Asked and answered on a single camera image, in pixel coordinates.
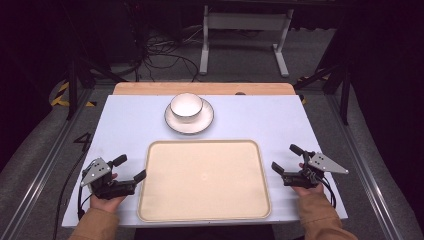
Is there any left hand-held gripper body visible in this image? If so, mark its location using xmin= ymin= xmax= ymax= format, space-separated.
xmin=80 ymin=157 xmax=137 ymax=201

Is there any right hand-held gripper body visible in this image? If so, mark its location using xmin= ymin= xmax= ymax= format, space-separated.
xmin=281 ymin=151 xmax=350 ymax=190

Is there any beige tray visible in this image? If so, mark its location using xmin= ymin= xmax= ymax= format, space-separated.
xmin=136 ymin=139 xmax=273 ymax=223

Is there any white plate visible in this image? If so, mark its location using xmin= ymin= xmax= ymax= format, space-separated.
xmin=163 ymin=97 xmax=215 ymax=135

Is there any white bowl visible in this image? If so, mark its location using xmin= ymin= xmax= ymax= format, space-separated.
xmin=169 ymin=92 xmax=204 ymax=120

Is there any person's right hand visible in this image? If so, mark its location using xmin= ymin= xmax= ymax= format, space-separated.
xmin=290 ymin=162 xmax=325 ymax=198

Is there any person's left hand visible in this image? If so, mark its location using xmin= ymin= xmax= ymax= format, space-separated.
xmin=89 ymin=172 xmax=128 ymax=214

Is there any white table mat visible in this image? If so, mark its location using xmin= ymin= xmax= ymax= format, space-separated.
xmin=61 ymin=94 xmax=349 ymax=229

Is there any black tripod stand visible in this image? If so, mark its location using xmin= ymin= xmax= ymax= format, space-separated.
xmin=64 ymin=19 xmax=129 ymax=122
xmin=293 ymin=19 xmax=354 ymax=126

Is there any white metal stand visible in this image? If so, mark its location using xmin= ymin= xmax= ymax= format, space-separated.
xmin=198 ymin=4 xmax=295 ymax=78

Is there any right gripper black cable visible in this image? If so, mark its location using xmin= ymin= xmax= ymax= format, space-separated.
xmin=318 ymin=175 xmax=338 ymax=209

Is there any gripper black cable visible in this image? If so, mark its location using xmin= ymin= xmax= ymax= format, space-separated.
xmin=318 ymin=175 xmax=338 ymax=209
xmin=76 ymin=185 xmax=95 ymax=221

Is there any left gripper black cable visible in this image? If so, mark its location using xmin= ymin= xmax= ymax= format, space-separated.
xmin=76 ymin=185 xmax=95 ymax=221

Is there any bundle of black floor cables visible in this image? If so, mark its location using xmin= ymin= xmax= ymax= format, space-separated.
xmin=133 ymin=26 xmax=208 ymax=83

